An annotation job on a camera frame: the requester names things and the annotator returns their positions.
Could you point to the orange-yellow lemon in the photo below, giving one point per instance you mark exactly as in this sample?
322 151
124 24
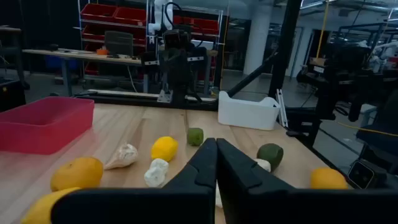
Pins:
77 173
328 179

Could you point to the beige garlic bulb with stem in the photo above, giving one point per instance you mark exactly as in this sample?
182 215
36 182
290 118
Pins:
122 156

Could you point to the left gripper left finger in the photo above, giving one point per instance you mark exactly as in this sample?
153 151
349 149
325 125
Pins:
192 193

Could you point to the small orange object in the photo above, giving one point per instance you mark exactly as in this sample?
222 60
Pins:
102 51

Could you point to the white pillar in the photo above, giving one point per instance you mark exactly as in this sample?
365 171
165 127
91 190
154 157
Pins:
258 37

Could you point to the blue storage box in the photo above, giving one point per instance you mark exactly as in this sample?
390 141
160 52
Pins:
59 61

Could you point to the silver mounting plate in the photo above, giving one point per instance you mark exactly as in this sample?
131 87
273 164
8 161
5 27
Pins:
164 96

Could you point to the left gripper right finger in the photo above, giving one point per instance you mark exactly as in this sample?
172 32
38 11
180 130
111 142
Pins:
248 199

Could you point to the red storage bin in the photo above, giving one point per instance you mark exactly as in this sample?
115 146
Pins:
93 31
98 12
130 15
202 25

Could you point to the light wooden plank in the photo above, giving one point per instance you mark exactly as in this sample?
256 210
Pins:
124 93

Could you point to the black aluminium table frame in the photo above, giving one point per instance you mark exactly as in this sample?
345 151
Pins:
284 46

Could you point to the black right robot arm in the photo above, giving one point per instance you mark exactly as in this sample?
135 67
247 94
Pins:
178 71

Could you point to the white plastic bars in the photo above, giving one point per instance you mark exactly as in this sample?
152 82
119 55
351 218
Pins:
281 109

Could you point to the black cart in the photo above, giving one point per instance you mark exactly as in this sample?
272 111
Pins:
11 93

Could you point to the bright yellow lemon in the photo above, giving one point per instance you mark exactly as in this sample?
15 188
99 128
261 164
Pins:
164 148
40 208

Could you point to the white basket with curved rim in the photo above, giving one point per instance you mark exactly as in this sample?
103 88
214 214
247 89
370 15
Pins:
245 113

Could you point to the cardboard box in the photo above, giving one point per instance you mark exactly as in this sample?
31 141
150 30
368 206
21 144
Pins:
317 61

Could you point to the metal shelving rack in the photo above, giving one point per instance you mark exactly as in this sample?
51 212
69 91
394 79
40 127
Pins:
124 27

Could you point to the black table-level camera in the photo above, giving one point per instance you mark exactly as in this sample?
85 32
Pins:
363 174

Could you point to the wooden workbench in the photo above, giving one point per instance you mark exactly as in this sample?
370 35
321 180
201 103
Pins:
77 55

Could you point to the black neighbouring robot station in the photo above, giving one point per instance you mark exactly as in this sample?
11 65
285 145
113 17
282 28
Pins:
342 68

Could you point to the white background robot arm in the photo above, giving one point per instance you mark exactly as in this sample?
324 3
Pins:
158 18

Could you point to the red plastic bin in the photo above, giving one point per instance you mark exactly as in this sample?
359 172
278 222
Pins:
46 124

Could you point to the light green lime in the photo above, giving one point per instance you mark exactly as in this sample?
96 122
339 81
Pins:
195 137

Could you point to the dark green avocado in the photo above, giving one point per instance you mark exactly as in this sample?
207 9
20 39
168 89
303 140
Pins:
271 154

